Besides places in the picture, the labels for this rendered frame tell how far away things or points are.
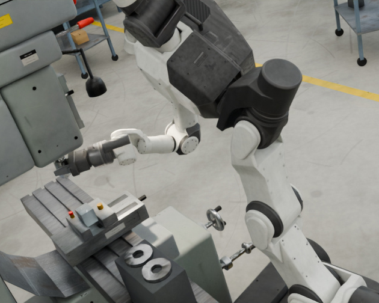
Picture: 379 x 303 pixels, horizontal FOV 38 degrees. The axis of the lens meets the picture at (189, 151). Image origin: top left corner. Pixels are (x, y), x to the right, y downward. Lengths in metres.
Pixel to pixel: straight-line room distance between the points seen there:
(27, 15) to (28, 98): 0.26
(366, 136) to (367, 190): 0.60
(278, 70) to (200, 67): 0.24
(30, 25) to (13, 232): 2.63
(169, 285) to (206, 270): 0.80
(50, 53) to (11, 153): 0.34
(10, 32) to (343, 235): 2.18
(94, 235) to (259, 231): 0.63
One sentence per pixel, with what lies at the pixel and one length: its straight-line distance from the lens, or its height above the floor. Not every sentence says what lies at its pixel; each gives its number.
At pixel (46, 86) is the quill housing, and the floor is 1.57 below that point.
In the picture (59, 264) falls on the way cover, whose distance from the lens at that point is 2.25.
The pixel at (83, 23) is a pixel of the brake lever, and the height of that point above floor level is 1.70.
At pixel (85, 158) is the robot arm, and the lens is 1.97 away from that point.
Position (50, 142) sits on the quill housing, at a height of 1.39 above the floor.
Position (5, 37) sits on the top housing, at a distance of 1.71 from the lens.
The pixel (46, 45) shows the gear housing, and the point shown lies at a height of 1.69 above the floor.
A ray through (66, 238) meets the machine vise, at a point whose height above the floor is 0.98.
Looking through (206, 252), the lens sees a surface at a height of 0.63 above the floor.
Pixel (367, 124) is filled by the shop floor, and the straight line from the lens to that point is 4.14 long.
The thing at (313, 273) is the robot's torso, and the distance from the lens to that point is 1.95.
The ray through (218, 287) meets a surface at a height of 0.42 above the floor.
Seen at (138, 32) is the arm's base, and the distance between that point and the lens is 1.54.
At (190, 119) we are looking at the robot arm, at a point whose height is 1.23.
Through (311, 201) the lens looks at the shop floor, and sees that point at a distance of 3.48.
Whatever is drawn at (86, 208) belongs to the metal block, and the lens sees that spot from 2.08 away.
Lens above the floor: 2.17
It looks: 31 degrees down
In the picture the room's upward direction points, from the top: 17 degrees counter-clockwise
